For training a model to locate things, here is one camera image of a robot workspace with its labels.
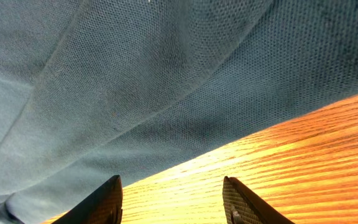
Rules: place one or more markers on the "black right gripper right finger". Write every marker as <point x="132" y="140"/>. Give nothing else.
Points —
<point x="243" y="206"/>

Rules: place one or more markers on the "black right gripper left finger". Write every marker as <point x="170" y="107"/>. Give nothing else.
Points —
<point x="103" y="206"/>

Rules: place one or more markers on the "blue polo shirt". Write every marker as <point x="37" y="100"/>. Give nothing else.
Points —
<point x="95" y="88"/>

